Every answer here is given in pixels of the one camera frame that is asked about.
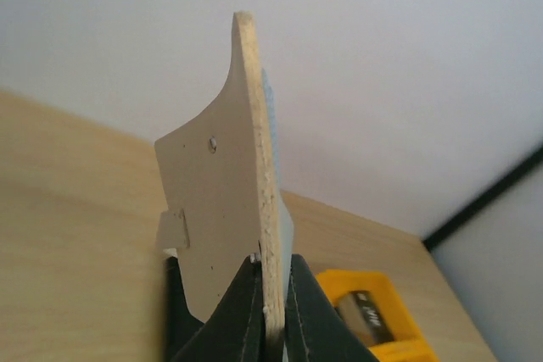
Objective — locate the dark blue card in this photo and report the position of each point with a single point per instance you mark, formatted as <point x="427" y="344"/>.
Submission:
<point x="359" y="311"/>

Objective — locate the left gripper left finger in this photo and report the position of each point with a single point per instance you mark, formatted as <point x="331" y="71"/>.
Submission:
<point x="235" y="330"/>

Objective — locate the black aluminium frame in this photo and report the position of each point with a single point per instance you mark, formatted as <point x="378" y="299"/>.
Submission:
<point x="529" y="164"/>

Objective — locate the yellow bin back right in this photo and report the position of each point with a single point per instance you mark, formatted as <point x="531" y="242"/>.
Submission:
<point x="410" y="344"/>

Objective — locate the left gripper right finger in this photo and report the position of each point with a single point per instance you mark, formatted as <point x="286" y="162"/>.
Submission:
<point x="314" y="331"/>

